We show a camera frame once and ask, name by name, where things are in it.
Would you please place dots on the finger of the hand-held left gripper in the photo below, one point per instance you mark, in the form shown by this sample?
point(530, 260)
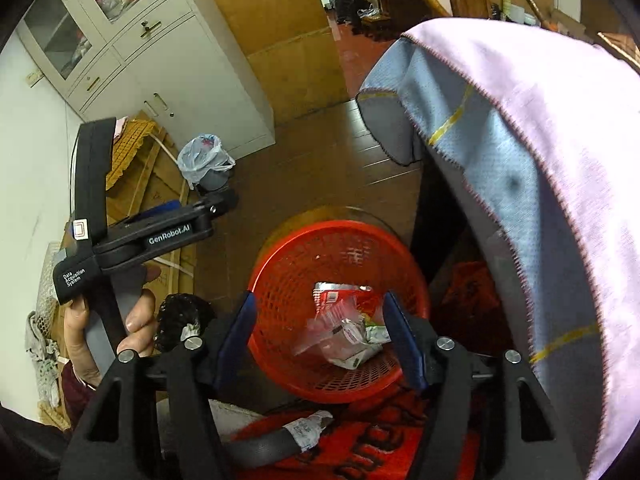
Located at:
point(220, 202)
point(157, 210)

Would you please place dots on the red plastic basket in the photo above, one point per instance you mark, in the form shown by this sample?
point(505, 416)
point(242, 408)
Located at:
point(285, 280)

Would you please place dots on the pink grey tablecloth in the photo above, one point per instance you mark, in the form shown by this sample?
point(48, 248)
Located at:
point(540, 160)

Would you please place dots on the pink cloth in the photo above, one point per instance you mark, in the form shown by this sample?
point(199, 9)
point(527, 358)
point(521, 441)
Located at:
point(119, 127)

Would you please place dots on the person's left forearm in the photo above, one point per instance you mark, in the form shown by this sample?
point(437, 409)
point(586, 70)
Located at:
point(75, 400)

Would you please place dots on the red white snack wrapper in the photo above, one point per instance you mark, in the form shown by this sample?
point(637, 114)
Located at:
point(332, 295)

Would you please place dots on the yellow woven mat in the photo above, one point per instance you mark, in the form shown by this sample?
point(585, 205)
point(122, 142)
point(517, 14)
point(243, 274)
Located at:
point(127, 150)

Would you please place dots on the grey bin with plastic bag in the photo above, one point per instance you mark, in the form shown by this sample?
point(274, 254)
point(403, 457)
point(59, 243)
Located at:
point(205, 160)

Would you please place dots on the grey slipper with label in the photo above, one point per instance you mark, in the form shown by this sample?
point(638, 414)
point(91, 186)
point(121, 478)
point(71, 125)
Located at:
point(270, 445)

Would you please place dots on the white metal cabinet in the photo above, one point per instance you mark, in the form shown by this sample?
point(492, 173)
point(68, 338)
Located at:
point(190, 75)

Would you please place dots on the white grey rag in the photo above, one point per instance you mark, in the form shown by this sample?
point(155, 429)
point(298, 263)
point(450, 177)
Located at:
point(42, 350)

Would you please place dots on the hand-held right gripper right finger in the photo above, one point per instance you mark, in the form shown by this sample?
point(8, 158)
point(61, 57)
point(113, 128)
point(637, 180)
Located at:
point(402, 345)

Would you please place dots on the wooden door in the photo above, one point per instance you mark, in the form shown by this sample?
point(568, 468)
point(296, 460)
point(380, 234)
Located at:
point(280, 25)

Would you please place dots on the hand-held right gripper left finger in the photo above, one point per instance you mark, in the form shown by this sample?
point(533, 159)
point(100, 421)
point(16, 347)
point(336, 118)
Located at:
point(239, 335)

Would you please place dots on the green white wrapper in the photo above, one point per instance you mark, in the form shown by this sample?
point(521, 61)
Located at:
point(372, 335)

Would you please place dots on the person's left hand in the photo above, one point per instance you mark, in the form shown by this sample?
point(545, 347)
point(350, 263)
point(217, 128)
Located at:
point(142, 320)

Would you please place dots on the brown cardboard sheet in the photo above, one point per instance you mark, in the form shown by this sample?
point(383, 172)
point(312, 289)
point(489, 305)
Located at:
point(155, 180)

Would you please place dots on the wooden chair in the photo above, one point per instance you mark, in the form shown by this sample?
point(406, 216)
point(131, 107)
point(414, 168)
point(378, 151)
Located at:
point(380, 20)

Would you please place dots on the clear plastic wrapper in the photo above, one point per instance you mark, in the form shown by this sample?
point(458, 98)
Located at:
point(320, 335)

